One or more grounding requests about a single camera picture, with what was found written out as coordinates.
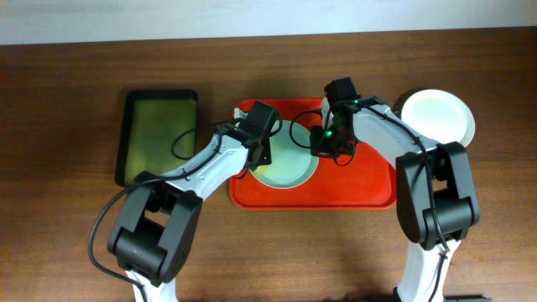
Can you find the black tray with green liquid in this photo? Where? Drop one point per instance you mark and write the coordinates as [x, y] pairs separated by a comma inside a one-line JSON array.
[[152, 120]]

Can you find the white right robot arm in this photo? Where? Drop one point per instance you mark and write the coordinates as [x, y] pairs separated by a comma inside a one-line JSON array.
[[435, 191]]

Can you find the light green plate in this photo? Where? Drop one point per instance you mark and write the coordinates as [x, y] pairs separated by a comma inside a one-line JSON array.
[[291, 165]]

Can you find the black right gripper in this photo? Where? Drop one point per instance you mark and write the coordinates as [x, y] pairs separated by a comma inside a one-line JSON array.
[[319, 149]]

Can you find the green yellow sponge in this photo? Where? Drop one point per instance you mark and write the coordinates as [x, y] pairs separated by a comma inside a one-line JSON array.
[[260, 170]]

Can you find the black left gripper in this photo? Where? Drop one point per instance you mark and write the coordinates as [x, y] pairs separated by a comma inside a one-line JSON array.
[[260, 155]]

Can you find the cream white plate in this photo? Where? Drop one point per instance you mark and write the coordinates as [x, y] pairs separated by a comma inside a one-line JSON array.
[[439, 115]]

